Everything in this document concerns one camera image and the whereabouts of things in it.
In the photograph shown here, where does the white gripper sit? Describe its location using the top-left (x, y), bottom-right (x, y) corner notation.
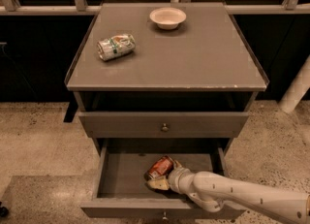
top-left (147, 160), bottom-right (195, 194)

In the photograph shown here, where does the red coke can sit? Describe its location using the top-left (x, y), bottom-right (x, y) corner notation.
top-left (146, 155), bottom-right (173, 179)

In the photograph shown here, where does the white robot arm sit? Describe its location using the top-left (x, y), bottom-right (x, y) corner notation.
top-left (146, 155), bottom-right (310, 224)

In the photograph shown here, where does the brass middle drawer knob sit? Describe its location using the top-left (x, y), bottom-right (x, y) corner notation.
top-left (162, 211), bottom-right (169, 222)

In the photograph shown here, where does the brass drawer knob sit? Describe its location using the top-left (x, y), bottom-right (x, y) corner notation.
top-left (161, 123), bottom-right (170, 132)
top-left (162, 211), bottom-right (169, 222)

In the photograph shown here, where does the brass top drawer knob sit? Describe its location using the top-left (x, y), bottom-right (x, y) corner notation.
top-left (161, 123), bottom-right (170, 132)

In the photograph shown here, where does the closed top drawer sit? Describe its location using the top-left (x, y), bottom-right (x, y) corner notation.
top-left (78, 112), bottom-right (248, 138)

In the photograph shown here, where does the open middle drawer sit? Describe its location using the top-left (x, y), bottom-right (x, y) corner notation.
top-left (81, 138), bottom-right (245, 220)

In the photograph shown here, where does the grey drawer cabinet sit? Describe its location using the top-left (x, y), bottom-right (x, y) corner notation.
top-left (64, 2), bottom-right (270, 158)

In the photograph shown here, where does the green white soda can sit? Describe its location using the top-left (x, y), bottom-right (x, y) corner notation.
top-left (97, 34), bottom-right (136, 61)

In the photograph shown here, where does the white bowl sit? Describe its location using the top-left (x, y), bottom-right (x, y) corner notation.
top-left (149, 8), bottom-right (186, 30)

